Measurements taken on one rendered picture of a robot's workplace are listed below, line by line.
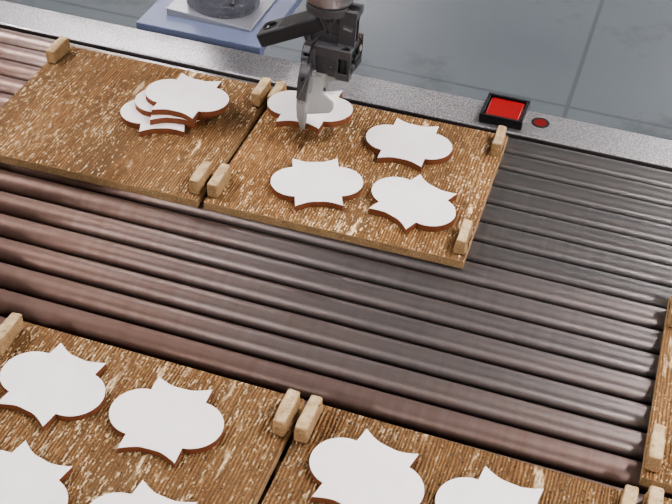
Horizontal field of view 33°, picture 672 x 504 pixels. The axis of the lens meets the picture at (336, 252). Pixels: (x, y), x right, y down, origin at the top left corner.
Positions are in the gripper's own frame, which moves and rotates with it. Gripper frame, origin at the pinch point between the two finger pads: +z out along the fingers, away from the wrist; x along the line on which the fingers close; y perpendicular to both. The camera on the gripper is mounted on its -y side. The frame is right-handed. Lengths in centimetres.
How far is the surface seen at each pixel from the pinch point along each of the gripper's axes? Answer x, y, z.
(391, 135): 1.5, 13.9, 2.7
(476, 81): 183, 2, 97
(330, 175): -12.9, 8.0, 2.9
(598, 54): 217, 39, 96
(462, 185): -6.2, 28.0, 3.6
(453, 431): -55, 38, 6
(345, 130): 1.8, 5.9, 4.1
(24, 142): -20.8, -41.6, 5.3
